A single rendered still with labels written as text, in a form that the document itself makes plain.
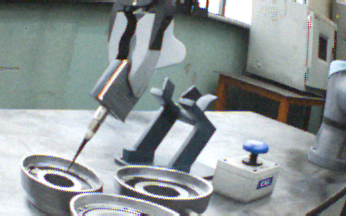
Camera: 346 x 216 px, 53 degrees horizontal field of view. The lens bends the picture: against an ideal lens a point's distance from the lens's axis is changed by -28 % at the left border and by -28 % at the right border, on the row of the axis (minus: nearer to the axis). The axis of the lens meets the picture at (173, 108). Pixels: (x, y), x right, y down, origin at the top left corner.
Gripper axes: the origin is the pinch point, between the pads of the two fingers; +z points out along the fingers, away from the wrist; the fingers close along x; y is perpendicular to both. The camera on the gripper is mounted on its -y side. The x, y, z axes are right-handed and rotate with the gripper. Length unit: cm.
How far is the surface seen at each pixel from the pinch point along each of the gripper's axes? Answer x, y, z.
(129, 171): -1.2, 1.5, 9.7
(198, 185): -6.7, 7.0, 10.0
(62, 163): 1.7, -6.6, 9.8
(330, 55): 83, 243, -19
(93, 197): -8.1, -8.5, 9.4
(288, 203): -14.3, 19.5, 13.3
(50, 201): -6.1, -12.9, 10.9
